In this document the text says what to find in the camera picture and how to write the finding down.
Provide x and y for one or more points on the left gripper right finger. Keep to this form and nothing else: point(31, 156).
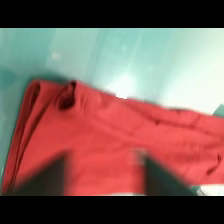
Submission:
point(161, 181)

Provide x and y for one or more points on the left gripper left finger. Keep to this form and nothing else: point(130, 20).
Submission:
point(48, 180)

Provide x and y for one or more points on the red T-shirt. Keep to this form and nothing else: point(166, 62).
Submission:
point(106, 133)

